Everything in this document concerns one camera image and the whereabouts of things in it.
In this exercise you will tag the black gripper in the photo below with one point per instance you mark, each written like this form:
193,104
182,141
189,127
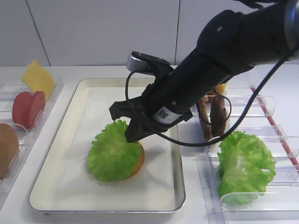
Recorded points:
146,115

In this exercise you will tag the green lettuce leaf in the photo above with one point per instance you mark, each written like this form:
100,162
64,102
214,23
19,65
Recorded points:
105,160
246,168

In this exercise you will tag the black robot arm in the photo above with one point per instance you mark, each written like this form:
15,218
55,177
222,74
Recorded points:
230,44

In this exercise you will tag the left meat patty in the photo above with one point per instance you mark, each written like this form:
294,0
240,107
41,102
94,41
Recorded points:
206,127

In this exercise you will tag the meat patty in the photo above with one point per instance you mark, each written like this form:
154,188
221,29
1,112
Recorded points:
206,127
218,116

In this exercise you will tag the right meat patty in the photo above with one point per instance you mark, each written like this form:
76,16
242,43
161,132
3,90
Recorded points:
218,116

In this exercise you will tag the right tomato slice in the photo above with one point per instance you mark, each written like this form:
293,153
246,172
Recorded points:
37,103

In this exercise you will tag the tomato slice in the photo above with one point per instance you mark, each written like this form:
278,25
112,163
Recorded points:
20,109
37,103

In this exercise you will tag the yellow cheese slice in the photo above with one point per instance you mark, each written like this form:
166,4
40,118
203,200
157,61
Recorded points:
38,79

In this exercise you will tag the left tomato slice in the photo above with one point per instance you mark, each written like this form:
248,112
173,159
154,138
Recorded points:
20,109

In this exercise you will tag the green lettuce leaf in rack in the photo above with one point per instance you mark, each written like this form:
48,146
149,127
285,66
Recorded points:
246,168

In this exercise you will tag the toasted bottom bun slice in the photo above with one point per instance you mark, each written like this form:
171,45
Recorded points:
134,158

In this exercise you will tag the white paper tray liner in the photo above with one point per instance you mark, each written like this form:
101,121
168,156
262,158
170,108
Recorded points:
150,189

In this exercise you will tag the metal baking tray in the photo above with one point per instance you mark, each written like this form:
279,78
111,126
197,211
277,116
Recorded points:
44,195

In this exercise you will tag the clear left ingredient rack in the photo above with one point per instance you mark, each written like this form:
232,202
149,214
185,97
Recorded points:
26,137

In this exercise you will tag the clear ingredient rack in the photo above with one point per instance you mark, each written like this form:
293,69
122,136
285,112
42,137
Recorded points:
26,137
279,204

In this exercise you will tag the brown bun in left rack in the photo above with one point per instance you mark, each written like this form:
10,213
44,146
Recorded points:
9,147

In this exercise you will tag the clear right ingredient rack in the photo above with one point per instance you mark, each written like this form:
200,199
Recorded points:
279,204

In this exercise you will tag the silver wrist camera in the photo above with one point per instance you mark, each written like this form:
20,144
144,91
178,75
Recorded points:
150,65

